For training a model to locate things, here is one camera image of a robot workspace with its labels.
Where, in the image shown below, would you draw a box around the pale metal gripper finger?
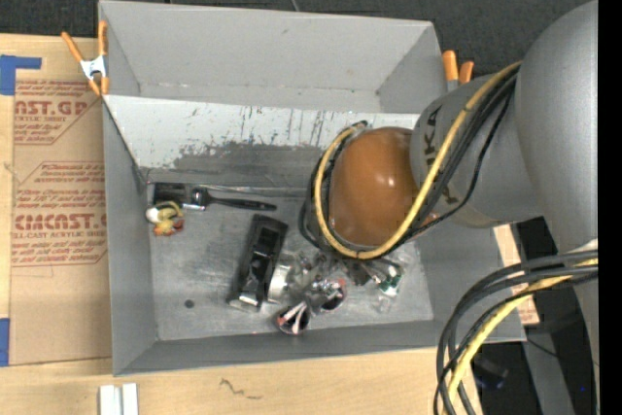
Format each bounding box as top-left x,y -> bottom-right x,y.
290,264 -> 337,292
304,286 -> 344,308

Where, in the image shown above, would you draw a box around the red and white sunglasses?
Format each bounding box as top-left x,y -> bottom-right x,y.
273,289 -> 348,337

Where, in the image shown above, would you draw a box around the black stapler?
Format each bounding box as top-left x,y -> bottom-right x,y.
225,213 -> 290,310

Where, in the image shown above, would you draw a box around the white yellow orange toy animal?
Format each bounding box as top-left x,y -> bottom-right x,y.
144,200 -> 187,238

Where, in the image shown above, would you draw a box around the small black box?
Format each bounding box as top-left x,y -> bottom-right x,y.
152,182 -> 191,209

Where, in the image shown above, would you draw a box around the grey metal bin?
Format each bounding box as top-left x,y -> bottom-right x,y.
96,0 -> 527,376

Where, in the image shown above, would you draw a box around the brown cardboard board red print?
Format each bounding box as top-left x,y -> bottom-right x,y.
0,32 -> 114,366

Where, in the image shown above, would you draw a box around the black handled small tool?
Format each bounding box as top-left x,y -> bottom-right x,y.
190,187 -> 279,214

